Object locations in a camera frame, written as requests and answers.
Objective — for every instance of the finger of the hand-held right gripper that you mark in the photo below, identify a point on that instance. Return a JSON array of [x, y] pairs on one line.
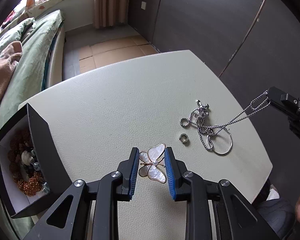
[[287, 101]]

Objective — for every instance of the pink fleece blanket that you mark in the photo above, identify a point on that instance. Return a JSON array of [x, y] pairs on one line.
[[2, 70]]

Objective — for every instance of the person's leg in grey trousers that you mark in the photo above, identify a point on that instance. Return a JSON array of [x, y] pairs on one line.
[[275, 212]]

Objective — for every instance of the white wall socket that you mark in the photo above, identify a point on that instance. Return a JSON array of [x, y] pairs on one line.
[[144, 5]]

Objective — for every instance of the pink curtain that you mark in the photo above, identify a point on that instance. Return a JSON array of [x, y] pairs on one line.
[[110, 2]]

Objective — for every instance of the dark brown wardrobe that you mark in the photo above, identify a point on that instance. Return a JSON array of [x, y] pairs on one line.
[[202, 17]]

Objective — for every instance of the green bed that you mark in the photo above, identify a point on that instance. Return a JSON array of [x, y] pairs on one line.
[[32, 62]]

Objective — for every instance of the pile of beaded jewelry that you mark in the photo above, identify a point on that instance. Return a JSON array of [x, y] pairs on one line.
[[27, 185]]

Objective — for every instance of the white bed frame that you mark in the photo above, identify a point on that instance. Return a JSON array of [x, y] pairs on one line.
[[56, 62]]

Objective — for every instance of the flat brown cardboard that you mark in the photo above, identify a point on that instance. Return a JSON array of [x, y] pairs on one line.
[[115, 50]]

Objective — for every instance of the pale green pillow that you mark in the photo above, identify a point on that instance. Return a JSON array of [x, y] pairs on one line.
[[12, 33]]

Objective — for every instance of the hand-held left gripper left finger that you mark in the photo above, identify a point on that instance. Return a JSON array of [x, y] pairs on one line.
[[134, 172]]

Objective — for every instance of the large silver hoop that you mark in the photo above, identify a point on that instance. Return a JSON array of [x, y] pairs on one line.
[[231, 143]]

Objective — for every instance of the small silver ear cuff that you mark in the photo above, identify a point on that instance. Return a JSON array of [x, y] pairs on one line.
[[179, 138]]

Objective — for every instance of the white butterfly brooch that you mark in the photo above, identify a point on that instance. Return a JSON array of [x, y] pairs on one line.
[[152, 155]]

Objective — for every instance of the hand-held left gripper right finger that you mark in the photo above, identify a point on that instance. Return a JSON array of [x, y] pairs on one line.
[[170, 175]]

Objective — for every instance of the black square box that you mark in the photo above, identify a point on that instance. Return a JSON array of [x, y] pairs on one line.
[[40, 135]]

